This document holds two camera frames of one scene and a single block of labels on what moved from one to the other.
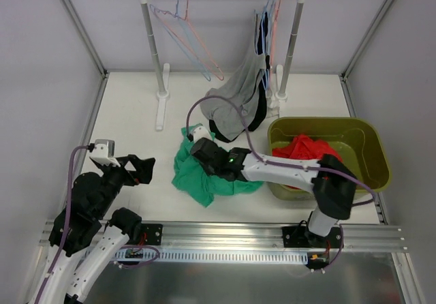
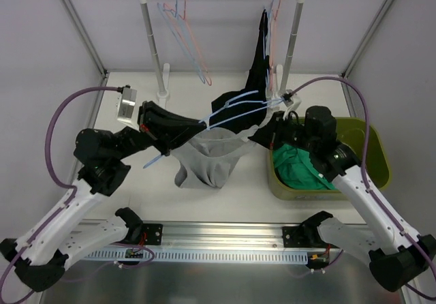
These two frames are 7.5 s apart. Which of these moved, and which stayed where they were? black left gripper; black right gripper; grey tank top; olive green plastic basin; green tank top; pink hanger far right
Moved: black right gripper; green tank top; grey tank top; black left gripper
Stayed: pink hanger far right; olive green plastic basin
